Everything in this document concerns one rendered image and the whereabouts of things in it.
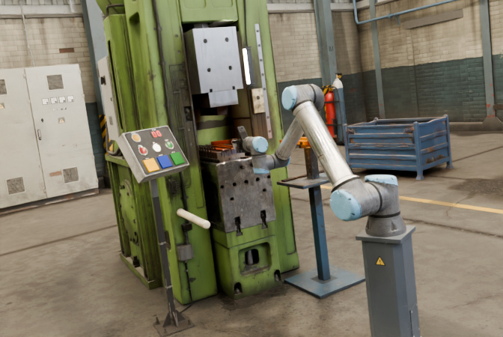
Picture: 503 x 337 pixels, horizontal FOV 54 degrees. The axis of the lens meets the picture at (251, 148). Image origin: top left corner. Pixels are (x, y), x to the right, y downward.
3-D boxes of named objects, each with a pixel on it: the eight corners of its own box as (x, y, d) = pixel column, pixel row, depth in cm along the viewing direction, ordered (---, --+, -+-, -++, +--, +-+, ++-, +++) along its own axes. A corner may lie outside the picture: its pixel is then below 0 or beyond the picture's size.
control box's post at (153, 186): (178, 325, 297) (152, 149, 285) (172, 327, 296) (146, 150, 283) (176, 323, 301) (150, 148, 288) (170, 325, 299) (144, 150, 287)
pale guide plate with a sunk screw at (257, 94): (265, 111, 344) (262, 87, 342) (254, 113, 340) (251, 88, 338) (263, 111, 345) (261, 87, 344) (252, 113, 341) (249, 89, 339)
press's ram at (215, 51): (254, 87, 325) (247, 25, 321) (200, 93, 308) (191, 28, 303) (227, 90, 362) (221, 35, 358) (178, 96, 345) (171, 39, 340)
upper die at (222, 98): (238, 103, 320) (236, 89, 319) (210, 107, 311) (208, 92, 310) (212, 105, 357) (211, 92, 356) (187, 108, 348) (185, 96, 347)
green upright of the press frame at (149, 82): (218, 294, 336) (171, -54, 309) (183, 306, 324) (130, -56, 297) (195, 276, 374) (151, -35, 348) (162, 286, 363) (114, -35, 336)
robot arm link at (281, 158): (325, 77, 258) (279, 156, 307) (306, 79, 252) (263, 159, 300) (337, 93, 253) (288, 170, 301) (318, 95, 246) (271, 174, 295)
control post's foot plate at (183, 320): (197, 326, 293) (194, 311, 292) (161, 338, 284) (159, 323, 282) (184, 313, 313) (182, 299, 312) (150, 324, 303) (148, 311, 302)
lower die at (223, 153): (245, 157, 324) (243, 144, 323) (217, 162, 315) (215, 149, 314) (219, 153, 362) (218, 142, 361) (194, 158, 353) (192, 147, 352)
